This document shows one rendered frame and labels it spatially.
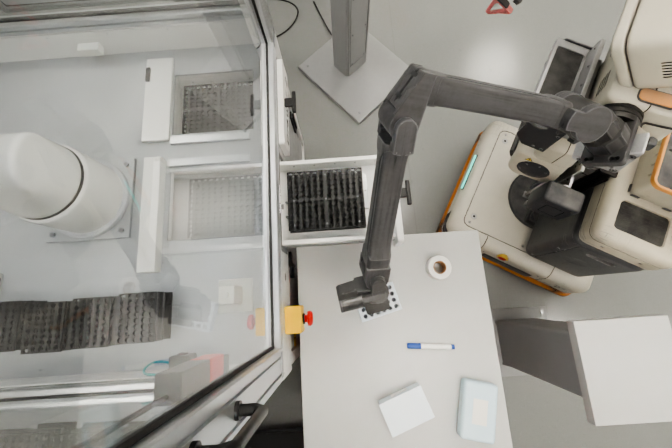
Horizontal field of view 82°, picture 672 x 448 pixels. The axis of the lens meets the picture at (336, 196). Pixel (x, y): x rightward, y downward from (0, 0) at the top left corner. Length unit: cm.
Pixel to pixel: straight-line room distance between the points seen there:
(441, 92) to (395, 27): 183
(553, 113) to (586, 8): 212
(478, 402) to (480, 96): 84
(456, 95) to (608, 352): 96
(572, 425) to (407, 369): 119
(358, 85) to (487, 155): 82
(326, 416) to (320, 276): 39
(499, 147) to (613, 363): 99
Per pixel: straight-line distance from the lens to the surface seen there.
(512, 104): 82
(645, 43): 98
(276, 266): 101
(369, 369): 124
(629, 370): 148
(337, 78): 229
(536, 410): 222
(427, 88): 71
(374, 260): 88
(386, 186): 78
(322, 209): 111
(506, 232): 186
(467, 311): 127
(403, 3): 266
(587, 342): 141
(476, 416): 126
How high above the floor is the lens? 198
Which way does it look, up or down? 75 degrees down
